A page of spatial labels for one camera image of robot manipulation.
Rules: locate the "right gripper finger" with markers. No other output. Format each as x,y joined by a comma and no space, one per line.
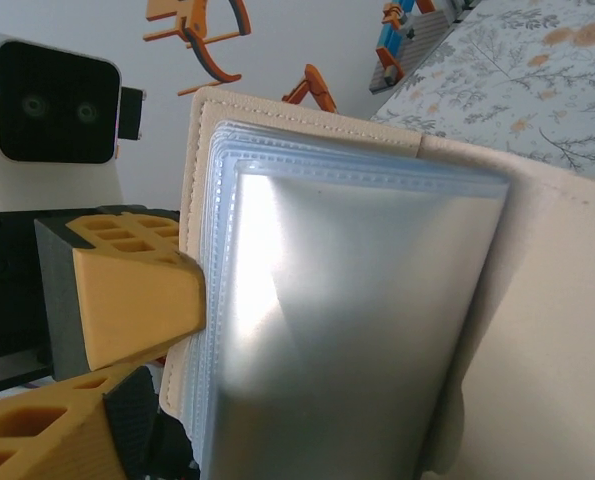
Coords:
42,440

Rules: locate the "floral table mat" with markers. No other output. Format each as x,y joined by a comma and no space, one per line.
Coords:
527,75

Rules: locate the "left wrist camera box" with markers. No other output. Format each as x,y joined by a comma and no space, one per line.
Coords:
52,100

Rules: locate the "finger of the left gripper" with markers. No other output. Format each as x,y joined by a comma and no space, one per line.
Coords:
137,300

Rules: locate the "beige leather card holder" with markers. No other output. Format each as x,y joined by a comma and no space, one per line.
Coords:
552,250

